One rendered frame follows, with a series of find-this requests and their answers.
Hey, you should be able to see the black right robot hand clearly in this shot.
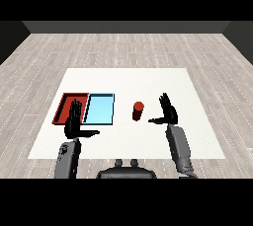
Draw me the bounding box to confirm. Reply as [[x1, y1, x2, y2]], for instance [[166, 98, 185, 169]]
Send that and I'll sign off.
[[147, 92, 179, 126]]

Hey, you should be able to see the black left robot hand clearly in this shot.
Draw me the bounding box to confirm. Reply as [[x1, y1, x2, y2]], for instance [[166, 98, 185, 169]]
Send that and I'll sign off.
[[63, 99, 101, 140]]

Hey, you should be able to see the red shallow open box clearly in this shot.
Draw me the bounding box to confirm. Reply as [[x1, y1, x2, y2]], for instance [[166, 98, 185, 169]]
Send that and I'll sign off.
[[51, 92, 90, 126]]

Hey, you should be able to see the light blue shallow open box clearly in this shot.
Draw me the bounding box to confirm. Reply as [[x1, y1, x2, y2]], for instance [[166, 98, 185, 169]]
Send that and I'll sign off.
[[81, 93, 116, 126]]

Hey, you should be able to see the red can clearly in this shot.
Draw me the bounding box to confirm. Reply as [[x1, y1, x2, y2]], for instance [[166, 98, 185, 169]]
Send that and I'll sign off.
[[131, 101, 145, 122]]

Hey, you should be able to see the dark grey robot body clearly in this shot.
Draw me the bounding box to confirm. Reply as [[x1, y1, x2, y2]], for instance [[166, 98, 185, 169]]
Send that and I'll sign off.
[[96, 159, 158, 180]]

